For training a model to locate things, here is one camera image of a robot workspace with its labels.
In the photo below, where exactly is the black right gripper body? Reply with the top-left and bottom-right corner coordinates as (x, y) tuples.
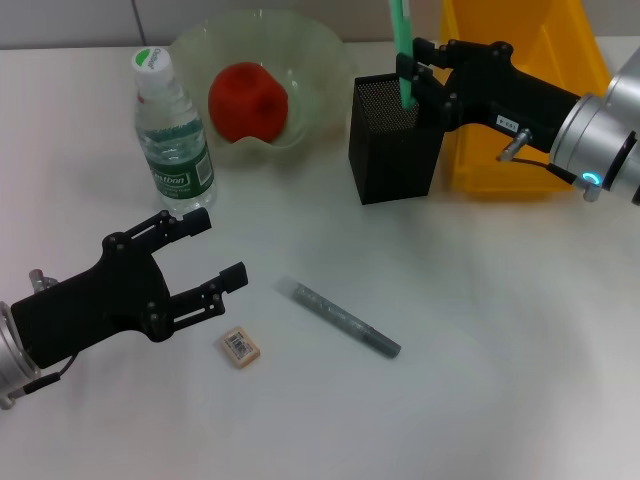
(442, 42), (585, 155)

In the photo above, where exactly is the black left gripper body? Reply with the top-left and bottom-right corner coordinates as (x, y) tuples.
(9, 231), (172, 371)

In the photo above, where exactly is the beige eraser with barcode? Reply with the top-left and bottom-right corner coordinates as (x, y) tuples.
(218, 325), (262, 371)

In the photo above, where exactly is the clear green-label water bottle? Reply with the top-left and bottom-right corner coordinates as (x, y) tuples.
(131, 47), (219, 214)

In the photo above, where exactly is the grey pen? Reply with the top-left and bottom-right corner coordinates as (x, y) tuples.
(272, 276), (402, 360)

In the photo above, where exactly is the black mesh pen holder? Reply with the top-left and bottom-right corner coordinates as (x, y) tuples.
(348, 73), (448, 206)

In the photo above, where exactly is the pale green glass fruit bowl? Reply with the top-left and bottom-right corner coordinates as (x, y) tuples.
(167, 10), (359, 169)

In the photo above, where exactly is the yellow plastic bin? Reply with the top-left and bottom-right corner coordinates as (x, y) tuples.
(433, 0), (614, 201)

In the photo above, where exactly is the right gripper cable with plug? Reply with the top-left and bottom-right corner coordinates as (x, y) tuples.
(496, 128), (604, 202)

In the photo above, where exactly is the gripper cable with plug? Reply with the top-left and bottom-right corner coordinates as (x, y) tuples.
(496, 128), (604, 202)
(0, 268), (77, 411)

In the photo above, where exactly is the left gripper cable with plug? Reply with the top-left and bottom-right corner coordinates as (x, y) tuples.
(0, 268), (77, 411)

